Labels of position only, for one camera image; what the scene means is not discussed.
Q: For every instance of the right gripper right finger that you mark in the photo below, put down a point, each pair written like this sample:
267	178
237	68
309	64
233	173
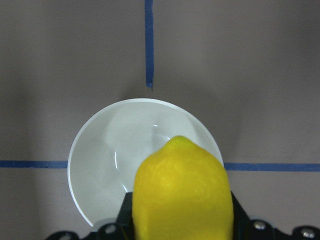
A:
246	228

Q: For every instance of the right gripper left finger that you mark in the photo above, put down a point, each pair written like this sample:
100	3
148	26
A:
120	228

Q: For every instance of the yellow lemon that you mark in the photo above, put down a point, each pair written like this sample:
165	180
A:
182	192

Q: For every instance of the white ceramic bowl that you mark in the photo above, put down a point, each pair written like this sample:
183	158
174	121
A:
111	145

